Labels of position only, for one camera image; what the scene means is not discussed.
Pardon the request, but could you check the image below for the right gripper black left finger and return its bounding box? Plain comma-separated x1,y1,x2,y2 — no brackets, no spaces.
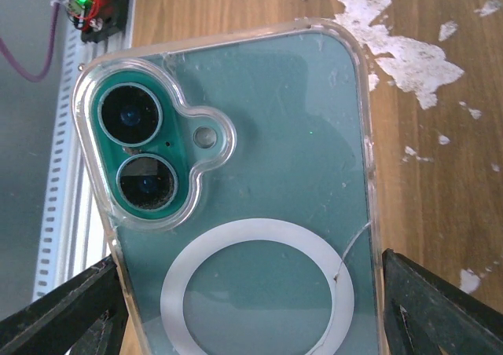
1,256,128,354

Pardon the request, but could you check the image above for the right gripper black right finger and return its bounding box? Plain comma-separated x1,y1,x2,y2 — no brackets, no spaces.
382,249,502,354

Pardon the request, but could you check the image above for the grey slotted cable duct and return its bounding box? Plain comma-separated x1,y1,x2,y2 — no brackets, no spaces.
32,27,106,301

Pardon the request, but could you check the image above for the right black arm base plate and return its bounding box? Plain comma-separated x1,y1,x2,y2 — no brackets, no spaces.
81,0,130,43

